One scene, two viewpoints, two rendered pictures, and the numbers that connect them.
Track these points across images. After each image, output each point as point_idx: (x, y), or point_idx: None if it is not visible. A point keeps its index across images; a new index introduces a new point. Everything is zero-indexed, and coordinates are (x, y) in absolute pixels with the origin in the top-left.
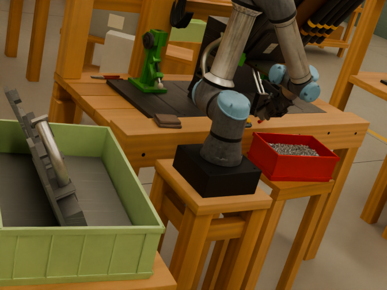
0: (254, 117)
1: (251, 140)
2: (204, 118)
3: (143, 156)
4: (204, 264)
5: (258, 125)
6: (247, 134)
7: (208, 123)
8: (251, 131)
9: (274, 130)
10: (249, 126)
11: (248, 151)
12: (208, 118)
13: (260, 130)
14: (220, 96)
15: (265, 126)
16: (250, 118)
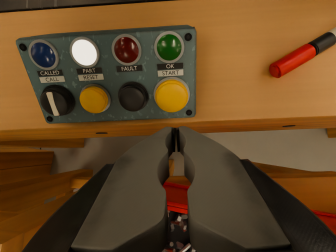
0: (293, 18)
1: (204, 128)
2: (27, 25)
3: None
4: None
5: (251, 96)
6: (176, 126)
7: (7, 74)
8: (193, 124)
9: (332, 119)
10: (179, 117)
11: (202, 131)
12: (44, 30)
13: (242, 121)
14: None
15: (282, 108)
16: (261, 24)
